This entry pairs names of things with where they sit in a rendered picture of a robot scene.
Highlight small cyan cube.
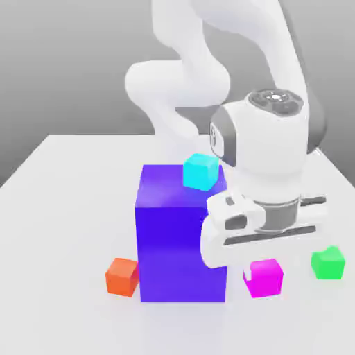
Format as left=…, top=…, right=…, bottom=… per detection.
left=182, top=152, right=220, bottom=193

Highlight large purple box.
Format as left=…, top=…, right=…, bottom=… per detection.
left=134, top=164, right=229, bottom=304

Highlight small orange cube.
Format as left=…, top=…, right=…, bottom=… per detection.
left=105, top=257, right=140, bottom=298

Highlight small green cube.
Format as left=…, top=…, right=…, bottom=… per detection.
left=309, top=245, right=347, bottom=281

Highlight small magenta cube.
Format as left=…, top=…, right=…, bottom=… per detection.
left=243, top=258, right=284, bottom=300

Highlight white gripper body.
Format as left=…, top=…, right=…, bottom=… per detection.
left=200, top=214, right=329, bottom=269

